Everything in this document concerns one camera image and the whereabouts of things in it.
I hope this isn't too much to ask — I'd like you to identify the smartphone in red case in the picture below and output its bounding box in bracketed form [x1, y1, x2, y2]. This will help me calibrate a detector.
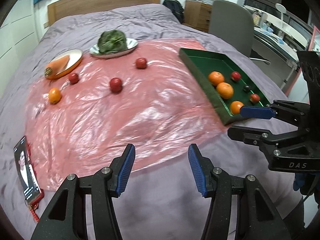
[14, 136, 44, 206]

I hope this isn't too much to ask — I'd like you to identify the large orange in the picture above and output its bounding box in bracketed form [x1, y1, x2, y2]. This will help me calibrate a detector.
[216, 82, 234, 100]

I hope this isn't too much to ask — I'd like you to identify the red apple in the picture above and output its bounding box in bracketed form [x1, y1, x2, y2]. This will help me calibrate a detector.
[249, 94, 260, 104]
[68, 73, 79, 85]
[230, 71, 241, 82]
[135, 57, 148, 69]
[109, 77, 123, 93]

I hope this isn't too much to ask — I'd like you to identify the white desk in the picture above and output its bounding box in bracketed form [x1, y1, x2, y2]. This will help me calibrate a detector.
[252, 10, 311, 94]

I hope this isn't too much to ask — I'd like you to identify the white desk lamp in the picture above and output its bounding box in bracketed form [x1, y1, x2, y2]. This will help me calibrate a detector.
[275, 3, 286, 38]

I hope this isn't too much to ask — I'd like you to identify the black backpack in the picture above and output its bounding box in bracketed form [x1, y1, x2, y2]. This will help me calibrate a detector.
[162, 0, 184, 23]

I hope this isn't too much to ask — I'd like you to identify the green leafy vegetable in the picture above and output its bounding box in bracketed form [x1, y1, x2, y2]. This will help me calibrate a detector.
[97, 29, 127, 54]

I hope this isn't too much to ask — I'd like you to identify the grey desk chair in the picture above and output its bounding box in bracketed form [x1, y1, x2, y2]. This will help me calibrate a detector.
[208, 0, 270, 65]

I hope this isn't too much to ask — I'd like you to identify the green rectangular tray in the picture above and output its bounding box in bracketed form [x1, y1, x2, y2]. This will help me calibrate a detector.
[179, 48, 270, 125]

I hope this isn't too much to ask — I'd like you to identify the dark purple plum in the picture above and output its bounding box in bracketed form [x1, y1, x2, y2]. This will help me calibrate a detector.
[243, 85, 251, 93]

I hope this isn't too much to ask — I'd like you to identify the wooden drawer cabinet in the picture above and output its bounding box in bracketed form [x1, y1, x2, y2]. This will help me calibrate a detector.
[184, 0, 212, 33]

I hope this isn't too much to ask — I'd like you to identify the blue gloved hand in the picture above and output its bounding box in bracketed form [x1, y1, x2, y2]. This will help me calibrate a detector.
[293, 173, 306, 191]

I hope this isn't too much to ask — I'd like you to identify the white plate black rim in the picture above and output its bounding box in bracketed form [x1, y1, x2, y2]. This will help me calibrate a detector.
[89, 38, 138, 59]

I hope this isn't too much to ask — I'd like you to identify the white wardrobe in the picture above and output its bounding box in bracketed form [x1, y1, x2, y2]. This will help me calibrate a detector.
[1, 0, 41, 95]

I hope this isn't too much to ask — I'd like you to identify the pink plastic sheet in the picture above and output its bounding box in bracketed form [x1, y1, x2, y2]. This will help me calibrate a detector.
[25, 38, 226, 191]

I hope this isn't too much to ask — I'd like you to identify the wooden headboard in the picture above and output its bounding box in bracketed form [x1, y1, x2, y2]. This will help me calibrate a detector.
[47, 0, 160, 26]

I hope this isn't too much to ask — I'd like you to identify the small orange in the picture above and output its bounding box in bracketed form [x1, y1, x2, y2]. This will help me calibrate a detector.
[48, 88, 62, 105]
[229, 101, 244, 115]

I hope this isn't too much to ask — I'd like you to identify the orange rimmed plate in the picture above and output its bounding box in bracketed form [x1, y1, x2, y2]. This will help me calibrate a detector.
[48, 49, 83, 80]

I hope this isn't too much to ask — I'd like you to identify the red phone strap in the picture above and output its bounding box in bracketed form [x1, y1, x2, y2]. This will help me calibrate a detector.
[26, 202, 41, 223]

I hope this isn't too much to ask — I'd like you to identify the carrot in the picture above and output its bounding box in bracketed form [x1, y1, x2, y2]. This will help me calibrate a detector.
[44, 55, 70, 79]

